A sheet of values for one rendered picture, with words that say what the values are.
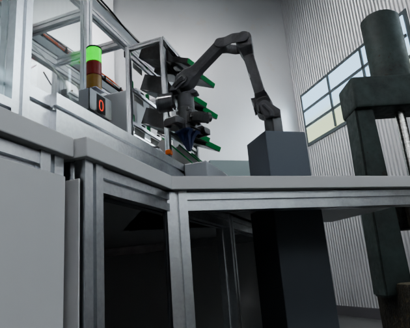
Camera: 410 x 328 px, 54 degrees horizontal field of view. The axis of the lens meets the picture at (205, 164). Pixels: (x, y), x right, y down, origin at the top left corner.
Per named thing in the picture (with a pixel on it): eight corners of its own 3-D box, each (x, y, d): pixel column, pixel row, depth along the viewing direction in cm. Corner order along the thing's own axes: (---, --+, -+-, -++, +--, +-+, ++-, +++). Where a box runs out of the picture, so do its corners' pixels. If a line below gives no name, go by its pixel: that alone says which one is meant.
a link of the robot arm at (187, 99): (200, 91, 143) (174, 95, 145) (196, 84, 138) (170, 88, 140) (201, 109, 141) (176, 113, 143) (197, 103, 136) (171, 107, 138)
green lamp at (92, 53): (104, 64, 135) (104, 51, 137) (95, 57, 131) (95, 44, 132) (92, 68, 137) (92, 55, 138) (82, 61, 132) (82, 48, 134)
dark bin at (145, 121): (208, 143, 170) (213, 127, 171) (192, 135, 159) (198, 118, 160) (159, 131, 185) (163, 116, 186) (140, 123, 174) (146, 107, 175)
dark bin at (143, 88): (205, 108, 174) (211, 92, 175) (189, 98, 163) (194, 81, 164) (157, 99, 189) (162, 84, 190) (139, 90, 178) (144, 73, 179)
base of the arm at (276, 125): (288, 135, 128) (286, 118, 130) (270, 135, 126) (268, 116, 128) (278, 142, 135) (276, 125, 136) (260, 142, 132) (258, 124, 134)
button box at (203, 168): (230, 192, 129) (228, 174, 131) (208, 181, 110) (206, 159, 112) (209, 196, 132) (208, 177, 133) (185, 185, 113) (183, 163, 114)
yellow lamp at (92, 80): (105, 92, 133) (105, 78, 134) (95, 85, 128) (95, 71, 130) (92, 95, 134) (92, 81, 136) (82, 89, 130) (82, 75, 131)
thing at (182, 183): (481, 185, 111) (479, 175, 111) (159, 189, 83) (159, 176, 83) (332, 222, 175) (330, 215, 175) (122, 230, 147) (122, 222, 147)
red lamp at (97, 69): (105, 78, 134) (104, 64, 135) (95, 71, 130) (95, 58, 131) (92, 81, 136) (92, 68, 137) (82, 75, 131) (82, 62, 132)
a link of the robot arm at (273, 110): (282, 124, 135) (279, 107, 137) (281, 115, 126) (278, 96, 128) (262, 127, 136) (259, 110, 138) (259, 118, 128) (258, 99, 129)
